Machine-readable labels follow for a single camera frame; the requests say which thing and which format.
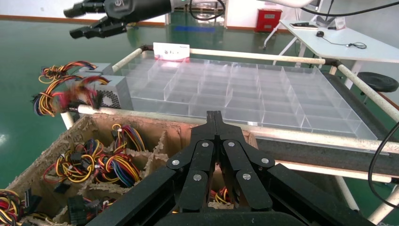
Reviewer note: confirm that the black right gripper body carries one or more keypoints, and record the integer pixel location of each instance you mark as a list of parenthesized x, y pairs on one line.
[(134, 9)]

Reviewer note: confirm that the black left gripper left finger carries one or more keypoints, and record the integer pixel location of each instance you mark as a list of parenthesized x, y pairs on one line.
[(196, 174)]

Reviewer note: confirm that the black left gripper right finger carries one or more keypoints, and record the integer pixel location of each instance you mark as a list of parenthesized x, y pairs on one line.
[(249, 187)]

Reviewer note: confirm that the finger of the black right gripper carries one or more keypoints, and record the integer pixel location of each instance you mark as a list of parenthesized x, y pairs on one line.
[(96, 31), (81, 8)]

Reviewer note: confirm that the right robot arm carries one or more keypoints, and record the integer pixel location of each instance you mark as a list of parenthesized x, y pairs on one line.
[(290, 2)]

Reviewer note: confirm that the black pipe corner joint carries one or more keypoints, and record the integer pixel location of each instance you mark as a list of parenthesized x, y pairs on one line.
[(332, 62), (147, 48)]

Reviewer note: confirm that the white padded cart pipe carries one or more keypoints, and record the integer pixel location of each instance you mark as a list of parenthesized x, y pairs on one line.
[(127, 59), (327, 171), (93, 110), (249, 56), (367, 90)]

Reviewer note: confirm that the white label card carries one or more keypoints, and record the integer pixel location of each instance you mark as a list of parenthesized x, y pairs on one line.
[(171, 51)]

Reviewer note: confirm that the clear acrylic divider tray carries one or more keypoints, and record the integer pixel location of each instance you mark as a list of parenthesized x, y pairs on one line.
[(249, 93)]

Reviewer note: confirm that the white cart leg pipe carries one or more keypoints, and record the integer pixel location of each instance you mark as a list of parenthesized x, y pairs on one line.
[(67, 120), (385, 206), (346, 193)]

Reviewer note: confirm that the red cabinet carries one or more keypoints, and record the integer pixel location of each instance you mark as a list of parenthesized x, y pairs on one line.
[(268, 20)]

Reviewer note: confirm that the brown cardboard divider box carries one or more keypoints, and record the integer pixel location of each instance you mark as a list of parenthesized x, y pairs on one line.
[(37, 162)]

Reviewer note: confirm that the black round stool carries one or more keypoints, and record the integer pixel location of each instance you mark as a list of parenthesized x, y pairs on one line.
[(378, 81)]

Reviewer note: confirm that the flat black tablet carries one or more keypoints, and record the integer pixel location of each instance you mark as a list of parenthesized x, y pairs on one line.
[(300, 25)]

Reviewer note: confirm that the black computer mouse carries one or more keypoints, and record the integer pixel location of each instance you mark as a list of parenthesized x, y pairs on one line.
[(320, 33)]

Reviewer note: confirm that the white office desk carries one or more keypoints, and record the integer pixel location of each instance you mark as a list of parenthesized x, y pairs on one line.
[(343, 43)]

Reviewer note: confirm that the small white box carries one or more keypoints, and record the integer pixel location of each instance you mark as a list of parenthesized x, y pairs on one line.
[(339, 23)]

